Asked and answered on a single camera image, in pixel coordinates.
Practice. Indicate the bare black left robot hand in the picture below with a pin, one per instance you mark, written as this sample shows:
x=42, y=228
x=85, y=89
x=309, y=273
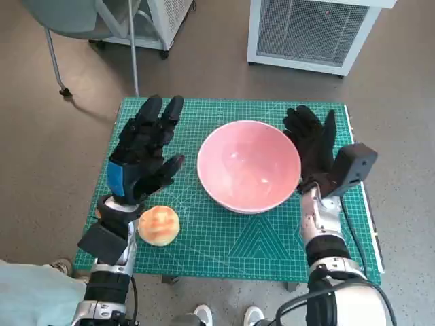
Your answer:
x=142, y=159

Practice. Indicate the black knitted-glove right robot hand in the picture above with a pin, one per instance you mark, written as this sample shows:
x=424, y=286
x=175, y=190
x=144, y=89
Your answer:
x=312, y=149

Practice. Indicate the round toy bread bun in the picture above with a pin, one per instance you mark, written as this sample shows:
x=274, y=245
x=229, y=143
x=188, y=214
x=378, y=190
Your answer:
x=159, y=225

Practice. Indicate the pink bowl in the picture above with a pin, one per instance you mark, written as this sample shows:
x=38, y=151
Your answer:
x=244, y=163

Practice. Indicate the long orange toy bread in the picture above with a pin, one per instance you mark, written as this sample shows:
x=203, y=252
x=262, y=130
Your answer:
x=98, y=213

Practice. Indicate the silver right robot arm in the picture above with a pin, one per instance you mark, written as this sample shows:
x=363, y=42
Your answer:
x=323, y=220

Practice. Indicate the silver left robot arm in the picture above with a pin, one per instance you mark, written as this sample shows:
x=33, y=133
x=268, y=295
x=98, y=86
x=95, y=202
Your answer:
x=108, y=282

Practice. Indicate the green cutting mat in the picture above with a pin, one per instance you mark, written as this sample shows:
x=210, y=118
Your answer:
x=190, y=237

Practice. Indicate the white metal pole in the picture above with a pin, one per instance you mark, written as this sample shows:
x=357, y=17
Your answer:
x=134, y=51

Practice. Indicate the white mesh-front cabinet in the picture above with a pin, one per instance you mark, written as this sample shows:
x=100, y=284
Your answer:
x=306, y=30

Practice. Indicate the person's beige shoe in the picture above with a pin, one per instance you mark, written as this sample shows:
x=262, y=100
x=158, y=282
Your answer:
x=63, y=266

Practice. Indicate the white louvred cabinet on casters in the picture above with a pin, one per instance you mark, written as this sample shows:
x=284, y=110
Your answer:
x=170, y=20

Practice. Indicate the grey office chair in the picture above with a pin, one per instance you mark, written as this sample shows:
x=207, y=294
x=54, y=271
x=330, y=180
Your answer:
x=61, y=17

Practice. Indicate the white robot left foot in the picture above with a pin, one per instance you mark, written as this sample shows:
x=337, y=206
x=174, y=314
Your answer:
x=204, y=314

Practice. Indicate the person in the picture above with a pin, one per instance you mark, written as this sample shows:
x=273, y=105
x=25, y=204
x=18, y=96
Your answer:
x=34, y=295

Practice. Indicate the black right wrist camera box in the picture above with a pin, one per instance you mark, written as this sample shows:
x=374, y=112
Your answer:
x=353, y=163

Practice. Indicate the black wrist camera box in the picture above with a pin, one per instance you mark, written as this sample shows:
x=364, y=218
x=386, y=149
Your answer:
x=102, y=242
x=353, y=163

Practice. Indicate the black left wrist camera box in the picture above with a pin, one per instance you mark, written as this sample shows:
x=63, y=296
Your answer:
x=102, y=242

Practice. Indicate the grey table leg bracket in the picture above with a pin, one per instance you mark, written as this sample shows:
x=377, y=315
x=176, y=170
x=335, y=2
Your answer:
x=291, y=286
x=171, y=279

